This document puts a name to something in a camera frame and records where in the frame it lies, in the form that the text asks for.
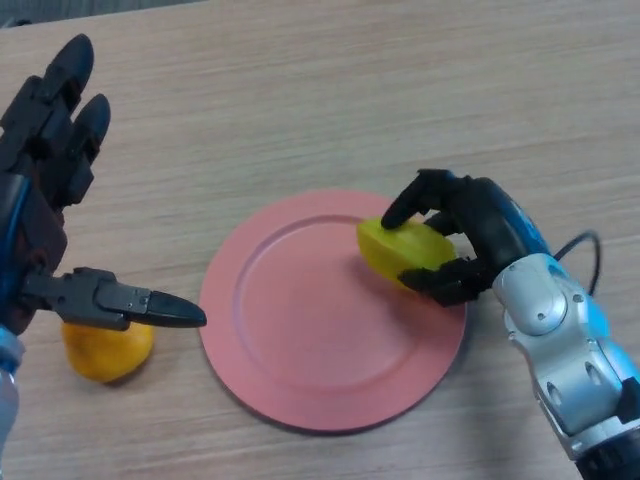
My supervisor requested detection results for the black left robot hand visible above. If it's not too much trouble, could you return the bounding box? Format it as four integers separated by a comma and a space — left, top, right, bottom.
0, 33, 208, 336

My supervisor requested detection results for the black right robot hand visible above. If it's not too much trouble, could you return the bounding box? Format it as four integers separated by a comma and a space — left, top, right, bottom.
380, 168, 554, 307

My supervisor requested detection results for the yellow starfruit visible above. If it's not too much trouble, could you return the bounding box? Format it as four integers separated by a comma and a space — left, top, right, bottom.
356, 215, 459, 291

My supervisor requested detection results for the pink round plate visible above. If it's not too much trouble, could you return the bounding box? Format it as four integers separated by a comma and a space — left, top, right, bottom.
198, 188, 469, 435

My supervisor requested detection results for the orange pear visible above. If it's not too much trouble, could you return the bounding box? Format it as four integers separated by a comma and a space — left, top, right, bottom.
60, 322, 155, 384

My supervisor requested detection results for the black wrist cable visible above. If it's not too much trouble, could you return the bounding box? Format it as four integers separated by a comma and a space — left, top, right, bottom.
553, 229, 602, 301

